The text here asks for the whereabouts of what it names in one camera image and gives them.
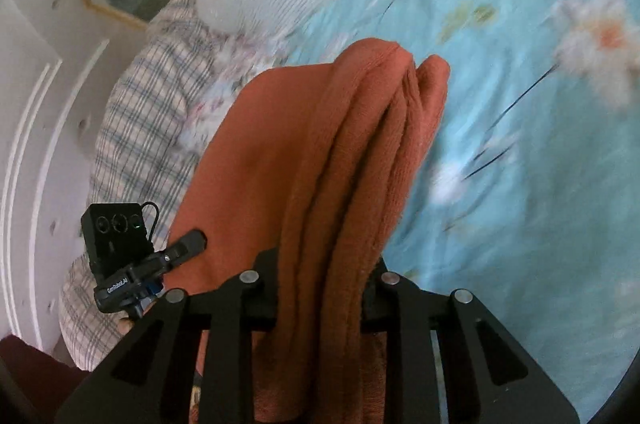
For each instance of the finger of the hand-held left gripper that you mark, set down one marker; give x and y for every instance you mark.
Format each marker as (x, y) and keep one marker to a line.
(186, 245)
(153, 288)

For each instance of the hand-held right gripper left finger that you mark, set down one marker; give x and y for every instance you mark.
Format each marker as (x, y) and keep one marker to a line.
(265, 289)

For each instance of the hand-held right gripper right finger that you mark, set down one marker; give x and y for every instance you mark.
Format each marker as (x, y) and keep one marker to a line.
(380, 299)

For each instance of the orange knit sweater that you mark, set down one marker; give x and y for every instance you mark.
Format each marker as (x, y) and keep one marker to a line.
(300, 154)

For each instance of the person's left hand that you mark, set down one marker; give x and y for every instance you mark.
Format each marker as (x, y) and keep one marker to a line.
(124, 325)

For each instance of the plaid checked cloth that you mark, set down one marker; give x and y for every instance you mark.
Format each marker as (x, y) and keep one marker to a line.
(140, 129)

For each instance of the white panelled headboard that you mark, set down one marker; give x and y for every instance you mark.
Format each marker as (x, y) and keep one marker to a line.
(40, 129)

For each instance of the dark red cloth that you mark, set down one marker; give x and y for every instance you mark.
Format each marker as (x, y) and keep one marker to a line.
(25, 364)

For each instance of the pink floral cloth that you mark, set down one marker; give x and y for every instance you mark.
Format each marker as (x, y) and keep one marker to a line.
(220, 99)

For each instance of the light blue floral bed sheet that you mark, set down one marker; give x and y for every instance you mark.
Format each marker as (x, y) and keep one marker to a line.
(525, 204)

